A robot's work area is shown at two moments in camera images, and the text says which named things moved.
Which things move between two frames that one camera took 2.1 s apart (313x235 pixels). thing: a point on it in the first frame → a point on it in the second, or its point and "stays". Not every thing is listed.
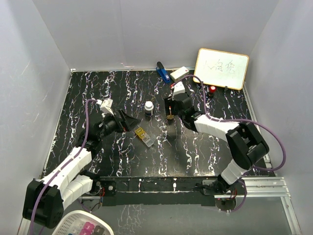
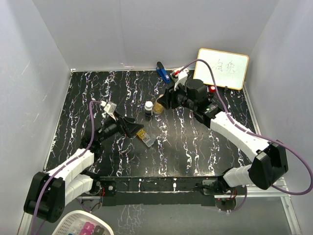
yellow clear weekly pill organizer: [148, 139] stays
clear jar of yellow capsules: [170, 117] → [158, 107]
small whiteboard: [221, 68] stays
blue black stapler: [162, 71] stays
